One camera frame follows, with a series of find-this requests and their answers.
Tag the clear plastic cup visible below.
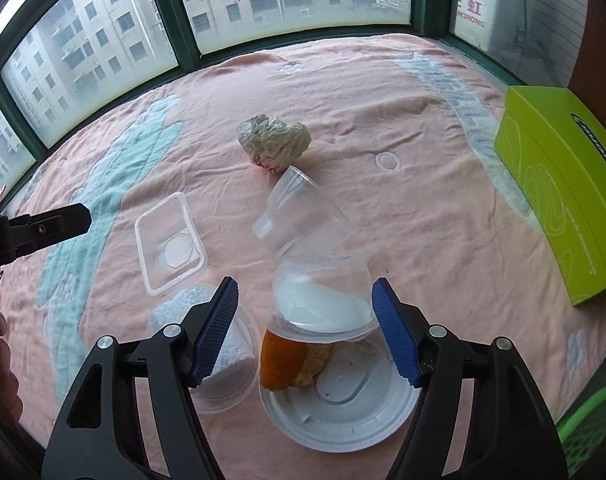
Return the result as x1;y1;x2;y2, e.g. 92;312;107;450
253;166;356;261

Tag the white styrofoam block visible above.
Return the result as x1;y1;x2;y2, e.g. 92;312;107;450
163;278;239;388

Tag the clear dome cup with tissue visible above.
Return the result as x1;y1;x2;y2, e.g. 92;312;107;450
267;254;378;344

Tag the green plastic waste basket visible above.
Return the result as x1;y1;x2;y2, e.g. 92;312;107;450
557;386;606;477

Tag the white round plastic lid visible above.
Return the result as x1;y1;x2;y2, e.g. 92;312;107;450
260;330;420;453

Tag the paper ball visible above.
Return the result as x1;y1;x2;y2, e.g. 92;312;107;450
237;114;312;174

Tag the green window frame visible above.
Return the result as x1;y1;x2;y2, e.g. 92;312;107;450
0;0;523;207

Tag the clear rectangular plastic tray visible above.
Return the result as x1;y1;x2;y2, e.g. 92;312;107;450
135;192;207;297

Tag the green shoe box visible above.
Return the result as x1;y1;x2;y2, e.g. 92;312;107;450
494;86;606;306

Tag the orange peel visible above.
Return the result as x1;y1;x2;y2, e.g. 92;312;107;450
260;330;334;391

